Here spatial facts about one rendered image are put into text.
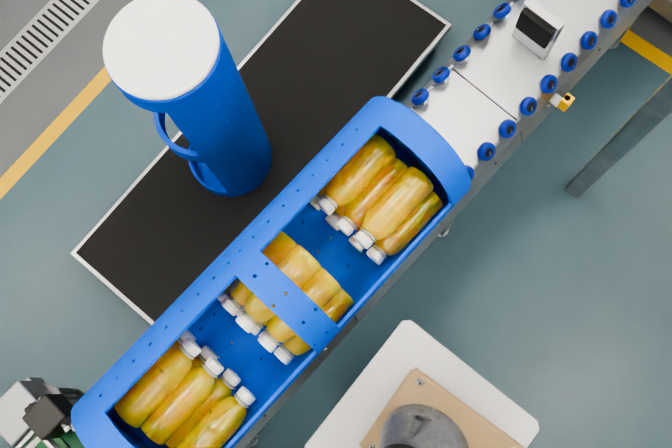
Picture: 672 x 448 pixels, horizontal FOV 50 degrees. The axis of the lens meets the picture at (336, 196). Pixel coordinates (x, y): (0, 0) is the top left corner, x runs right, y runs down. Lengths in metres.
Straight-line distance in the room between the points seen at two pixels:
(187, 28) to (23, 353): 1.50
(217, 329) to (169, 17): 0.74
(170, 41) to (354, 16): 1.11
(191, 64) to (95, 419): 0.81
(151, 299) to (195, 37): 1.08
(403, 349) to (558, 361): 1.28
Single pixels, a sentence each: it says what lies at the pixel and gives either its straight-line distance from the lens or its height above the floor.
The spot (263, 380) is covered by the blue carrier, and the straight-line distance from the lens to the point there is 1.60.
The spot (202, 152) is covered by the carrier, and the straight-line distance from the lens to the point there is 2.08.
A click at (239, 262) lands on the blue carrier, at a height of 1.21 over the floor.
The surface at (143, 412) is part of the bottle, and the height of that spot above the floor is 1.13.
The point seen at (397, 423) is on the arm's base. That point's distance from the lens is 1.25.
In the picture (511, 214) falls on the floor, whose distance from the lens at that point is 2.68.
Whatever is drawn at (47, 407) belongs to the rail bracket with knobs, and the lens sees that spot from 1.72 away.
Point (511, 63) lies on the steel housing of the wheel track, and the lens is 1.84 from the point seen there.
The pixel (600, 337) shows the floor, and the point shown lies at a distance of 2.69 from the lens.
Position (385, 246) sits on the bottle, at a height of 1.07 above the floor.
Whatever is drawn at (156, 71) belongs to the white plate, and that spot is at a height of 1.04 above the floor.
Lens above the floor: 2.57
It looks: 75 degrees down
